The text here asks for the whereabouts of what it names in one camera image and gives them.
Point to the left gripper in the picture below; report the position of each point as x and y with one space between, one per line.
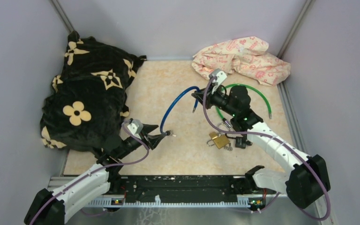
154 140

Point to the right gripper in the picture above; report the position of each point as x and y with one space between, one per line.
199 95

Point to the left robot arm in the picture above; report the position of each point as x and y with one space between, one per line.
56 207

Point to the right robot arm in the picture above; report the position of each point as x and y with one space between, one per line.
305 178

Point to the small brass padlock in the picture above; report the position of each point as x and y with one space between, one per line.
213 136

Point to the large brass padlock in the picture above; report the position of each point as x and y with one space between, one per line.
223 142

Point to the crumpled printed paper bag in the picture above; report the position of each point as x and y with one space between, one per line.
246 56

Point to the black padlock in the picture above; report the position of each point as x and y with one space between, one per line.
242 142

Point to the black floral blanket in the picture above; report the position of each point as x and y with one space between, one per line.
88 102

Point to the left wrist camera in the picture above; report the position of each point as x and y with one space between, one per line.
133 127

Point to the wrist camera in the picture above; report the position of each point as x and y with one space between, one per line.
218 75
133 127

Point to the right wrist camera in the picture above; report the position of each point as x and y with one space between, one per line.
218 75

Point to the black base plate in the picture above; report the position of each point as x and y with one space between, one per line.
198 189

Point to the aluminium frame rail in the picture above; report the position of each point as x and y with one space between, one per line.
251 202

